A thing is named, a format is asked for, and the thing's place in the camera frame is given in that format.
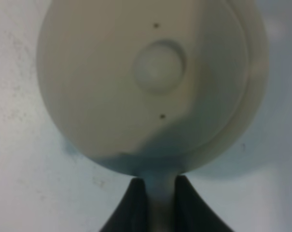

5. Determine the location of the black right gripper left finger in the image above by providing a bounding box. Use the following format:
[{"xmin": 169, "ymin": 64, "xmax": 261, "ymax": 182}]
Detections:
[{"xmin": 101, "ymin": 178, "xmax": 149, "ymax": 232}]

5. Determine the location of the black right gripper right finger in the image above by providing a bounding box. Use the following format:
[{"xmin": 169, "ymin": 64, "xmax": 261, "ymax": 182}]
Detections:
[{"xmin": 174, "ymin": 175, "xmax": 233, "ymax": 232}]

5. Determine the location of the beige ceramic teapot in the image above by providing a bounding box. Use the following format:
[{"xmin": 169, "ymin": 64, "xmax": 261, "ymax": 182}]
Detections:
[{"xmin": 37, "ymin": 0, "xmax": 269, "ymax": 232}]

